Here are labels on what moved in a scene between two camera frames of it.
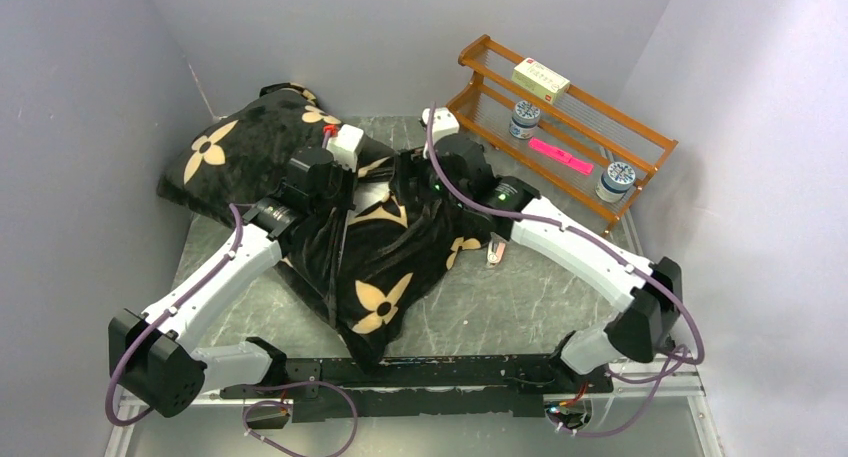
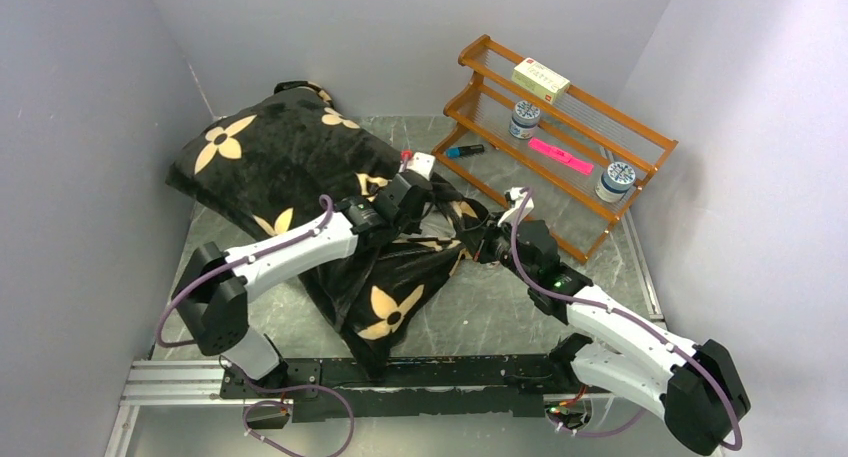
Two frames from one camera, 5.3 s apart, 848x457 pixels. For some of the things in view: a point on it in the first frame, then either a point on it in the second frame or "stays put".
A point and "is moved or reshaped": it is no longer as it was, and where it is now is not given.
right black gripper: [412, 163] -> [489, 236]
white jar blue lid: [524, 120] stays put
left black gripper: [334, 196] -> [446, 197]
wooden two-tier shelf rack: [594, 156] stays put
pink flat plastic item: [561, 156] stays put
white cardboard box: [541, 80] stays put
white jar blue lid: [615, 182] stays put
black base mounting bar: [332, 389] stays put
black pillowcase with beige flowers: [242, 153] is moved or reshaped
